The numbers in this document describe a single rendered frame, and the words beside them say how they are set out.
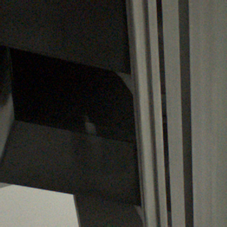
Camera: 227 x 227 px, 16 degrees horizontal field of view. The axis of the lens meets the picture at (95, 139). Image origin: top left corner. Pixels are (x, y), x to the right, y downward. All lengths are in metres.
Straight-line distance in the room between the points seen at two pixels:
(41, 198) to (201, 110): 1.22
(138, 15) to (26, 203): 0.80
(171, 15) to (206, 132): 0.03
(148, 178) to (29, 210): 0.66
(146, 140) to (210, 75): 0.54
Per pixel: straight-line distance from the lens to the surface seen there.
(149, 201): 0.76
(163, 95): 0.96
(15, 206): 1.39
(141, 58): 0.66
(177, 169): 0.21
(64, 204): 1.37
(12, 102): 0.74
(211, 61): 0.17
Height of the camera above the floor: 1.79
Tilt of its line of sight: 38 degrees down
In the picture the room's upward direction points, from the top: 7 degrees counter-clockwise
